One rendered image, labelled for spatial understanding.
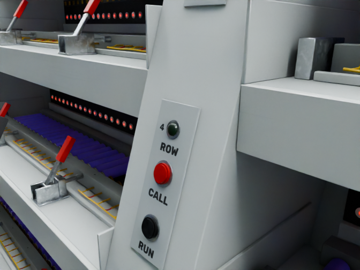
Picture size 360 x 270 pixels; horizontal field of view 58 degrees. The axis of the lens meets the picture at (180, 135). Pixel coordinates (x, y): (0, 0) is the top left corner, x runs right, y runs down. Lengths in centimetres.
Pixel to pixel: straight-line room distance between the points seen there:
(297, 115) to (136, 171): 14
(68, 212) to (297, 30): 32
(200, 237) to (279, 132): 9
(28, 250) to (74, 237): 29
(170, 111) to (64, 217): 23
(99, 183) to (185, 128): 23
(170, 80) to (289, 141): 10
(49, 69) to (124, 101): 17
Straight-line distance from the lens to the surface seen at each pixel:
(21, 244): 68
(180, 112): 24
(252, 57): 21
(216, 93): 22
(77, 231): 39
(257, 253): 29
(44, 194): 45
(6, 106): 69
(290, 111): 19
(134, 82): 29
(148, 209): 26
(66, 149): 45
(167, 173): 24
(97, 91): 35
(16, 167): 59
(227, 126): 21
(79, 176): 47
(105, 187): 43
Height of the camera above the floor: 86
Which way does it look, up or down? 6 degrees down
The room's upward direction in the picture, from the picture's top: 13 degrees clockwise
